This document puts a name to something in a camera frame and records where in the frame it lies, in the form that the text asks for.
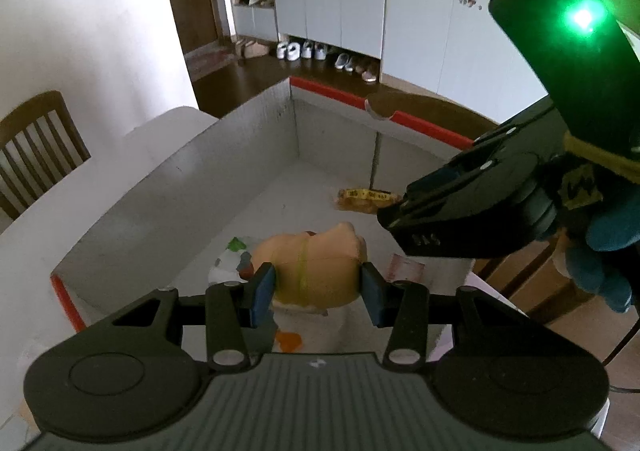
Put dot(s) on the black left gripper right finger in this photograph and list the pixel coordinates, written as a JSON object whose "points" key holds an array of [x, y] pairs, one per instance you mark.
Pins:
{"points": [[400, 305]]}

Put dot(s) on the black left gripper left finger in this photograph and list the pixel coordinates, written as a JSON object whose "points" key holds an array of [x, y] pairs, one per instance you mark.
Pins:
{"points": [[239, 320]]}

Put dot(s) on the green white tissue pack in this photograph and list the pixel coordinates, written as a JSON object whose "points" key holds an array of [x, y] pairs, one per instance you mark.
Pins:
{"points": [[235, 263]]}

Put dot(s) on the tan plush toy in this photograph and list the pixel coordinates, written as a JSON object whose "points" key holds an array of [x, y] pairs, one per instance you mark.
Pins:
{"points": [[315, 270]]}

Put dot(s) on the yellow snack wrapper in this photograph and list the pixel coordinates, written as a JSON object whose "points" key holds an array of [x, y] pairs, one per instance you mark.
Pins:
{"points": [[365, 201]]}

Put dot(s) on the pink packet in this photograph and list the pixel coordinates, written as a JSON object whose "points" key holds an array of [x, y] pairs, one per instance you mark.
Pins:
{"points": [[402, 268]]}

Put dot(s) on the red orange small toy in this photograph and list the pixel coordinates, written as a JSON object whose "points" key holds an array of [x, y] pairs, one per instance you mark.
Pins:
{"points": [[288, 342]]}

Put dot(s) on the blue gloved right hand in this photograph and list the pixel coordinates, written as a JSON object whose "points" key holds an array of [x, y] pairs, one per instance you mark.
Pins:
{"points": [[598, 214]]}

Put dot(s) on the near wooden chair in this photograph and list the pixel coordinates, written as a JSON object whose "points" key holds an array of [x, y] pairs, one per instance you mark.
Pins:
{"points": [[419, 109]]}

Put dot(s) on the red cardboard box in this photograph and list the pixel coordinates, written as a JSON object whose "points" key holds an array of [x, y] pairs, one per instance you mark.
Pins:
{"points": [[274, 165]]}

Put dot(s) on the white shoes on floor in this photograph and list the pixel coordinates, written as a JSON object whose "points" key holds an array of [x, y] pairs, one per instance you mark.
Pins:
{"points": [[310, 55]]}

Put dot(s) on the dark wooden chair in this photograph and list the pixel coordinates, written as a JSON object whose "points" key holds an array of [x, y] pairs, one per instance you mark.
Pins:
{"points": [[40, 145]]}

